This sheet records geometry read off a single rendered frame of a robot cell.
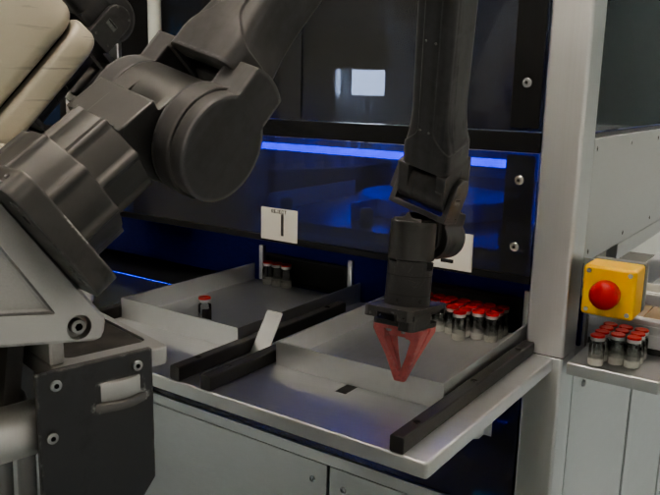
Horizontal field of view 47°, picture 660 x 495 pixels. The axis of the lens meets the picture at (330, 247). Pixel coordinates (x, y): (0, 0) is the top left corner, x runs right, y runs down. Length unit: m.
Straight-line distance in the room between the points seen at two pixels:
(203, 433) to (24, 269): 1.21
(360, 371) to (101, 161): 0.60
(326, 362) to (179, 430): 0.73
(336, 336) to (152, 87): 0.74
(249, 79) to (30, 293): 0.20
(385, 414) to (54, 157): 0.58
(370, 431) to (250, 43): 0.51
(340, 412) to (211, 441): 0.74
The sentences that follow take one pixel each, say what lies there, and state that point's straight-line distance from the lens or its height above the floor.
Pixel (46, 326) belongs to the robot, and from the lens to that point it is 0.49.
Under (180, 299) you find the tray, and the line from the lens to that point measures 1.40.
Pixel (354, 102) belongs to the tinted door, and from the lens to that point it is 1.28.
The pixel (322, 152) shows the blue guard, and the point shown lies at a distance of 1.31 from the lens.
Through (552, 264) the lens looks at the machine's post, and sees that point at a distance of 1.14.
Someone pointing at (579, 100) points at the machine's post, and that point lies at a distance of 1.11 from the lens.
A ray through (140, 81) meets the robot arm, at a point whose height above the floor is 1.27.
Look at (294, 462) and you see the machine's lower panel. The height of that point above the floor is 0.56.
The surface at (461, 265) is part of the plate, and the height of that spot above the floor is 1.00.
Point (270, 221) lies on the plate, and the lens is 1.39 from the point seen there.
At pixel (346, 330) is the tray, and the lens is 1.22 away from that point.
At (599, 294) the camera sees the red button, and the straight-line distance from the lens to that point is 1.09.
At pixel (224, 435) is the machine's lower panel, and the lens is 1.61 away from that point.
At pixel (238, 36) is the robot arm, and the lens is 0.53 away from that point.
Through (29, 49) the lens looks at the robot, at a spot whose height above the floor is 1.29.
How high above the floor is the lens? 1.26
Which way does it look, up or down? 12 degrees down
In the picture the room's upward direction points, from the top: 1 degrees clockwise
